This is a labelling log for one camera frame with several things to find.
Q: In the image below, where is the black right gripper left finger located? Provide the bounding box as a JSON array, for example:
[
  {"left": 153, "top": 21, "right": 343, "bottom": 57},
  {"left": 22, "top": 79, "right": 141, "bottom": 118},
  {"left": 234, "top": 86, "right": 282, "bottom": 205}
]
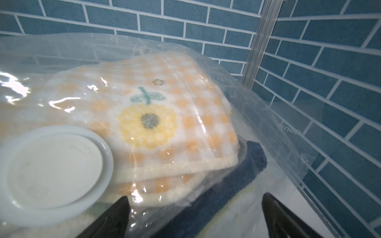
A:
[{"left": 77, "top": 196, "right": 131, "bottom": 238}]

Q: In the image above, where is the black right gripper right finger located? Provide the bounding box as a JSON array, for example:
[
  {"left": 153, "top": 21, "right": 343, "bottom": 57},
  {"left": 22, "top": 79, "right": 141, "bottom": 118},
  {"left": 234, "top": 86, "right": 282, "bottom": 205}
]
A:
[{"left": 262, "top": 192, "right": 322, "bottom": 238}]

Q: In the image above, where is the blue cloud pattern blanket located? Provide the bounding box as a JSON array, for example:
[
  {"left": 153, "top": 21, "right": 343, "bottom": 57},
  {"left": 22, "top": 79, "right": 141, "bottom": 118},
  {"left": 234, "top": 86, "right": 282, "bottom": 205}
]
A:
[{"left": 153, "top": 138, "right": 267, "bottom": 238}]

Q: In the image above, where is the clear plastic vacuum bag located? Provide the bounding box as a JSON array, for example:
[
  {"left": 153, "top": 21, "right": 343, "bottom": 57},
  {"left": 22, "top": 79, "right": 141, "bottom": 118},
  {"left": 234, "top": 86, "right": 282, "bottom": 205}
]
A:
[{"left": 1, "top": 33, "right": 318, "bottom": 238}]

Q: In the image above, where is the orange checkered sunflower blanket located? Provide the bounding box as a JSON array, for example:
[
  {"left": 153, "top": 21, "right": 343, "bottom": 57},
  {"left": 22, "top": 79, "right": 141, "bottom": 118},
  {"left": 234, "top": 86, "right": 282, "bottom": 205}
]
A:
[{"left": 1, "top": 51, "right": 239, "bottom": 206}]

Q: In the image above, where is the white round bag valve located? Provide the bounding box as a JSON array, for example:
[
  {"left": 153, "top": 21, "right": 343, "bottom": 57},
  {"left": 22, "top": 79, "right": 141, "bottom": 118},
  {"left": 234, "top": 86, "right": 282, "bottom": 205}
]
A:
[{"left": 1, "top": 126, "right": 114, "bottom": 227}]

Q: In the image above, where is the right aluminium corner post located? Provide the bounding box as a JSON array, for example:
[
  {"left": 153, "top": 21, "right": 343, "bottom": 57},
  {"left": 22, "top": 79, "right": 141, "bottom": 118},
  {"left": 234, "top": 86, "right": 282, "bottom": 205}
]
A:
[{"left": 241, "top": 0, "right": 283, "bottom": 89}]

